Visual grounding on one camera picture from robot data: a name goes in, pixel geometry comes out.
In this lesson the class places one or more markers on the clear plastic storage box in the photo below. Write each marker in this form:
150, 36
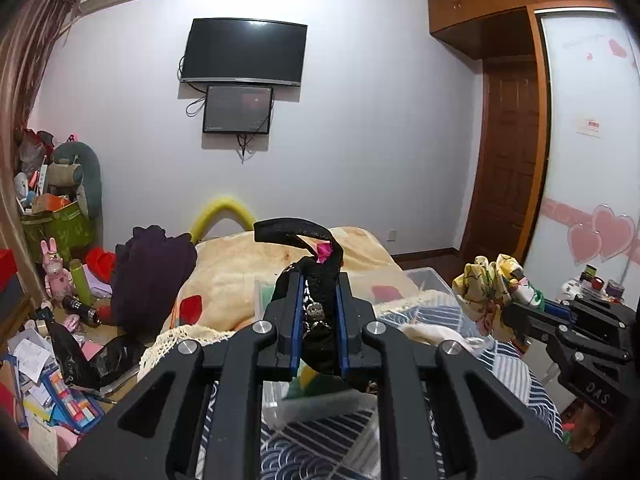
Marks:
391, 292

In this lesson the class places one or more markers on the black plastic bag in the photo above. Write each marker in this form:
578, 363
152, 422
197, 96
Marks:
111, 363

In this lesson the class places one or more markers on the pink bunny toy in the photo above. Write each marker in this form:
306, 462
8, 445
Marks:
57, 280

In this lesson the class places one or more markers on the brown wooden door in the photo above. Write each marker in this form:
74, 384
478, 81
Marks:
507, 158

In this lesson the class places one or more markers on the green storage box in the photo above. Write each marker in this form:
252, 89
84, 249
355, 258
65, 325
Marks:
72, 231

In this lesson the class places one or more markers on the striped curtain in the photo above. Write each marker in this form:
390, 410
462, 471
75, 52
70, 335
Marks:
29, 29

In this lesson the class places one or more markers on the white wardrobe sliding door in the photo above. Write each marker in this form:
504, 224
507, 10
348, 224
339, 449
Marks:
589, 212

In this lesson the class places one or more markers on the colourful pencil case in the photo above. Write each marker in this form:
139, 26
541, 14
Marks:
71, 407

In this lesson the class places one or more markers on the large wall television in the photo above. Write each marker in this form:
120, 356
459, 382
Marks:
242, 50

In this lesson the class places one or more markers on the small wall monitor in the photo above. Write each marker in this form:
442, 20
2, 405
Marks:
237, 109

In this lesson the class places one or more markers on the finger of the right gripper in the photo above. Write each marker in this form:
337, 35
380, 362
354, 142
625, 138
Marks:
606, 342
584, 312

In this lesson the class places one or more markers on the white cloth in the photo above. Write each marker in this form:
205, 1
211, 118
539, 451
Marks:
434, 335

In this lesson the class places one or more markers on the black lace band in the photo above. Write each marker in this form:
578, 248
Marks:
320, 272

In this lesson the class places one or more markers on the dark purple garment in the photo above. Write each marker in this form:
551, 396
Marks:
150, 268

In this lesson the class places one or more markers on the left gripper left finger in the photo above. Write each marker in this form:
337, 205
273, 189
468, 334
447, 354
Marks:
197, 400

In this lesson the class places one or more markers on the floral fabric scrunchie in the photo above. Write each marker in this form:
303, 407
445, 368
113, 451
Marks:
486, 288

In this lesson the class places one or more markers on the red box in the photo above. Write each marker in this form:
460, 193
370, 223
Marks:
11, 292

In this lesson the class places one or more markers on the yellow green sponge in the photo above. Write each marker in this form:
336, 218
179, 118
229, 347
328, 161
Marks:
308, 383

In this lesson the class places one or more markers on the beige patchwork blanket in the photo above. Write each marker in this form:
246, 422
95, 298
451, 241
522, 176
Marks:
220, 293

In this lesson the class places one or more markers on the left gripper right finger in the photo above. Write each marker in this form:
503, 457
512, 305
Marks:
439, 405

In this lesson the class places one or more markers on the black bottle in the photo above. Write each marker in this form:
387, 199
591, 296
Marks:
87, 314

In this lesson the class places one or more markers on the grey plush toy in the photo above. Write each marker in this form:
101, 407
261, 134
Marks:
75, 170

